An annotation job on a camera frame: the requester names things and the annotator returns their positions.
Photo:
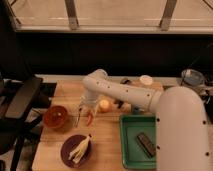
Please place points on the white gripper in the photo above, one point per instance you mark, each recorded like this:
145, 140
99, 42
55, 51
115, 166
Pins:
88, 103

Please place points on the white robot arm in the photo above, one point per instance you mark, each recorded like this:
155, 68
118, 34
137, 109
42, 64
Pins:
182, 142

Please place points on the green plastic tray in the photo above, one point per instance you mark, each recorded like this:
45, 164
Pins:
134, 155

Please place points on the orange round fruit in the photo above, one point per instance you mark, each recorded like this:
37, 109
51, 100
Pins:
104, 106

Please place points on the small metal fork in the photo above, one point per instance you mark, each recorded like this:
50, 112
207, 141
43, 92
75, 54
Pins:
78, 116

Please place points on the orange translucent bowl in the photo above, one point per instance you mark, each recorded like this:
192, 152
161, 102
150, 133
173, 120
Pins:
55, 117

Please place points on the dark maroon plate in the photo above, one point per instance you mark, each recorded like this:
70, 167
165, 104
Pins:
69, 145

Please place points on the peeled banana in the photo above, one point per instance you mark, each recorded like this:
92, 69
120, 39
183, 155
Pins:
79, 151

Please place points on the dark brown rectangular block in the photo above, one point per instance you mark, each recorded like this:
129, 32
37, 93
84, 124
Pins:
147, 144

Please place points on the black office chair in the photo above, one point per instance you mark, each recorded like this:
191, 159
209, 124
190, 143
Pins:
14, 129

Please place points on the round metal dish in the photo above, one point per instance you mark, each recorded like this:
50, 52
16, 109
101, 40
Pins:
192, 77

